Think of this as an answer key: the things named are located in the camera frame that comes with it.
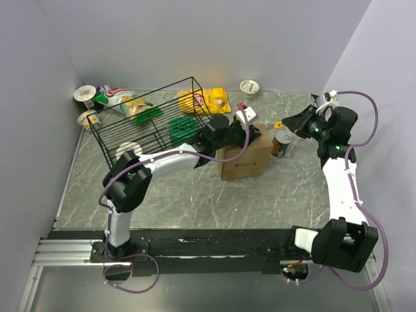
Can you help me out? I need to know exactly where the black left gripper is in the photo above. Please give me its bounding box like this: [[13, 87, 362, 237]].
[[214, 120, 260, 151]]

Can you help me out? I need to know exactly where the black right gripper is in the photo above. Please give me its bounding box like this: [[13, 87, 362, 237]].
[[281, 105, 331, 143]]

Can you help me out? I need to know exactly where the yellow utility knife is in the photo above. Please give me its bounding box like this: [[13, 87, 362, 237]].
[[274, 122, 285, 129]]

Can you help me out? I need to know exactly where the brown cardboard express box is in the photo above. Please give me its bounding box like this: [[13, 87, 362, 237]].
[[220, 123, 273, 181]]

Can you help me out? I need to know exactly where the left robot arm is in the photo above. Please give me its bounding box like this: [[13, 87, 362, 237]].
[[98, 116, 257, 261]]

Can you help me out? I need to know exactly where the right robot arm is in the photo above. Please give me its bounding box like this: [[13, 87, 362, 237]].
[[257, 104, 379, 272]]

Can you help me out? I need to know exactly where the orange label tin can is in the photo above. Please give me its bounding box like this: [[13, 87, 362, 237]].
[[271, 129, 293, 157]]

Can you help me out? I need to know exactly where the white yogurt cup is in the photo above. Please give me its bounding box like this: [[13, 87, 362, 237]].
[[239, 79, 259, 99]]

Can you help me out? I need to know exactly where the yellow chips bag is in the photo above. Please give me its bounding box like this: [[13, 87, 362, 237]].
[[178, 88, 231, 114]]

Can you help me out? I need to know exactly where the green wrapped round package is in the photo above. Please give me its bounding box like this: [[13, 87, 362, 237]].
[[133, 107, 200, 148]]

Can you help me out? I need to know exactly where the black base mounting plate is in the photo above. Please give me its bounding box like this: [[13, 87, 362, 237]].
[[47, 229, 312, 279]]

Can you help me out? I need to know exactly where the white green bowl container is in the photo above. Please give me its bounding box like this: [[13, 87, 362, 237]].
[[116, 141, 143, 160]]

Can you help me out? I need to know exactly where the green white cassava chips bag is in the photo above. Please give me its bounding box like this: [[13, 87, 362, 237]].
[[94, 87, 153, 117]]

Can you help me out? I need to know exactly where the blue white small can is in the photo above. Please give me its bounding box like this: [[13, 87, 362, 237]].
[[96, 83, 111, 94]]

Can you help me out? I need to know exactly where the white yellow noodle cup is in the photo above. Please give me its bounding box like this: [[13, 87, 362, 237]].
[[77, 110, 101, 132]]

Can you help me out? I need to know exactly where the white cup brown lid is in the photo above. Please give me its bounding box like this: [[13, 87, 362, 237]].
[[73, 85, 96, 110]]

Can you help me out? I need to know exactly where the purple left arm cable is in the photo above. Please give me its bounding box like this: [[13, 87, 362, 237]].
[[98, 113, 251, 294]]

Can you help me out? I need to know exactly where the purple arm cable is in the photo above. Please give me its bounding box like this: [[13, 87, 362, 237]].
[[285, 90, 389, 291], [98, 113, 251, 294]]

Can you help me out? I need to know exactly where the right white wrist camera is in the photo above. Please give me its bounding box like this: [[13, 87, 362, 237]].
[[316, 90, 339, 114]]

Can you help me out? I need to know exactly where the black wire rack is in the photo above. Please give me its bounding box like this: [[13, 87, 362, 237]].
[[92, 77, 212, 168]]

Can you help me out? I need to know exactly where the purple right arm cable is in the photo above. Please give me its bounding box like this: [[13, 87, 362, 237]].
[[285, 90, 389, 291]]

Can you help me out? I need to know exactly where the aluminium rail frame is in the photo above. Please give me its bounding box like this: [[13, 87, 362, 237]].
[[31, 235, 376, 267]]

